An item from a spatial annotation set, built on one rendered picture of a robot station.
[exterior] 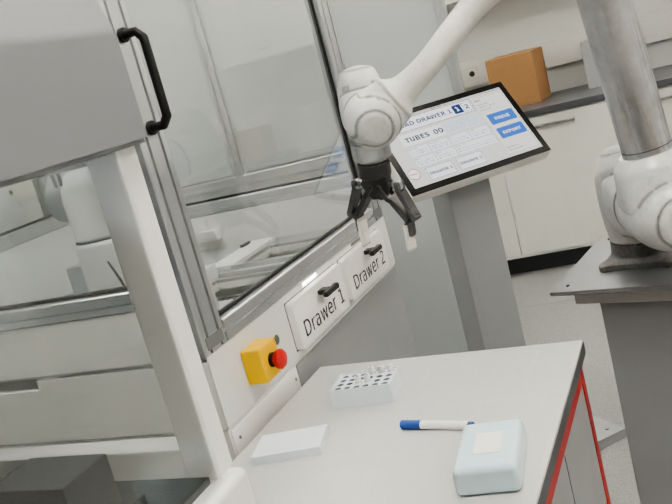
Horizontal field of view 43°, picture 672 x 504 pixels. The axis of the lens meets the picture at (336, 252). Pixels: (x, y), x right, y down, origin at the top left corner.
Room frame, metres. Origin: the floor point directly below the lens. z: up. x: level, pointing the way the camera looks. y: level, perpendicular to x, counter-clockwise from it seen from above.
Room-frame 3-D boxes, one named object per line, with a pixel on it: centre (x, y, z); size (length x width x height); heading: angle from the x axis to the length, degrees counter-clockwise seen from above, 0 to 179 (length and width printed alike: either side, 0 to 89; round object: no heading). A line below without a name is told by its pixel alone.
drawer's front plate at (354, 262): (2.21, -0.07, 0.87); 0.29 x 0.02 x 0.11; 155
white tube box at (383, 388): (1.58, 0.01, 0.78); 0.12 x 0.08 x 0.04; 70
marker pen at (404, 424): (1.36, -0.09, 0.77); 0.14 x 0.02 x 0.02; 55
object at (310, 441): (1.44, 0.17, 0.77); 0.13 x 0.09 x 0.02; 78
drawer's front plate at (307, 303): (1.92, 0.07, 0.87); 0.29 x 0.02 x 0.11; 155
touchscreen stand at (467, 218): (2.72, -0.46, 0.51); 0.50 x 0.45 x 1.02; 20
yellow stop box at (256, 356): (1.62, 0.19, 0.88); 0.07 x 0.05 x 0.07; 155
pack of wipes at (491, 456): (1.17, -0.14, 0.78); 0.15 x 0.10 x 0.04; 162
